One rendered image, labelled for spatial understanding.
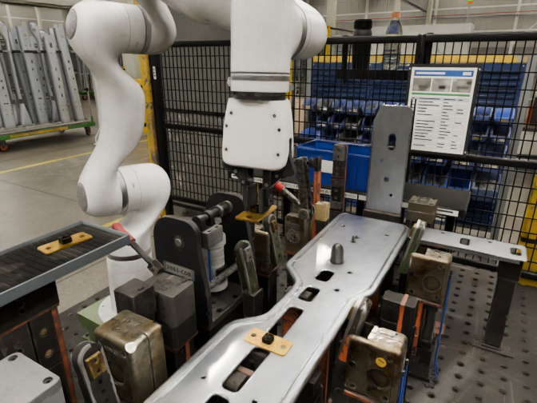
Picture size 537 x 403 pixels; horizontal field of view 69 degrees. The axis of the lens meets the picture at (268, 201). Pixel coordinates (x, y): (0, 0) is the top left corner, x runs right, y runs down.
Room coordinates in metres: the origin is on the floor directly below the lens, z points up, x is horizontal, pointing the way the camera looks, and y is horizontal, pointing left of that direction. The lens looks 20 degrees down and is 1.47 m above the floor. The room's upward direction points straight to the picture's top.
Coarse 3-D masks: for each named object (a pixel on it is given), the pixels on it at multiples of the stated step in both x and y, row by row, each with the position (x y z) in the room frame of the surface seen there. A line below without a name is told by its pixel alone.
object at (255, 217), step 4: (256, 204) 0.58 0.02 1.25; (252, 208) 0.57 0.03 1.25; (256, 208) 0.57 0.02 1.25; (272, 208) 0.59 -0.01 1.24; (244, 212) 0.57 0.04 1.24; (248, 212) 0.57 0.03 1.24; (252, 212) 0.57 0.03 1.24; (256, 212) 0.57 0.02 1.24; (268, 212) 0.57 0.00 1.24; (236, 216) 0.55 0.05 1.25; (240, 216) 0.55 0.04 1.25; (244, 216) 0.55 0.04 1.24; (248, 216) 0.55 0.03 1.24; (252, 216) 0.55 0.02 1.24; (256, 216) 0.55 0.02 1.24; (260, 216) 0.55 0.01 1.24; (264, 216) 0.55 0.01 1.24; (244, 220) 0.54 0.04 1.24; (248, 220) 0.54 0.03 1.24; (252, 220) 0.53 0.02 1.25; (256, 220) 0.53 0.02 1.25; (260, 220) 0.54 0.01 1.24
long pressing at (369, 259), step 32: (352, 224) 1.09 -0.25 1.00; (384, 224) 1.09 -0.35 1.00; (320, 256) 0.88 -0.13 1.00; (352, 256) 0.88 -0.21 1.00; (384, 256) 0.88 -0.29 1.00; (320, 288) 0.74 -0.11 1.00; (352, 288) 0.74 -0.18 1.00; (256, 320) 0.62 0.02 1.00; (320, 320) 0.63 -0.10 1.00; (224, 352) 0.54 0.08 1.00; (288, 352) 0.54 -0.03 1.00; (320, 352) 0.54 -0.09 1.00; (192, 384) 0.47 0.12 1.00; (256, 384) 0.47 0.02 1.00; (288, 384) 0.47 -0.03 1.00
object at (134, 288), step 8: (136, 280) 0.61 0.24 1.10; (120, 288) 0.58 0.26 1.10; (128, 288) 0.58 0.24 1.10; (136, 288) 0.58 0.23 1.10; (144, 288) 0.58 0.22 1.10; (152, 288) 0.59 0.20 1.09; (120, 296) 0.57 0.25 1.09; (128, 296) 0.56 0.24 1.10; (136, 296) 0.56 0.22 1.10; (144, 296) 0.58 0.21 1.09; (152, 296) 0.59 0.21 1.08; (120, 304) 0.57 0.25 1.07; (128, 304) 0.56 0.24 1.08; (136, 304) 0.56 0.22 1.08; (144, 304) 0.57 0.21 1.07; (152, 304) 0.59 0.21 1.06; (120, 312) 0.57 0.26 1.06; (136, 312) 0.56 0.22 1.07; (144, 312) 0.57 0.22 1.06; (152, 312) 0.59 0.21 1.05; (152, 320) 0.59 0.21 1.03
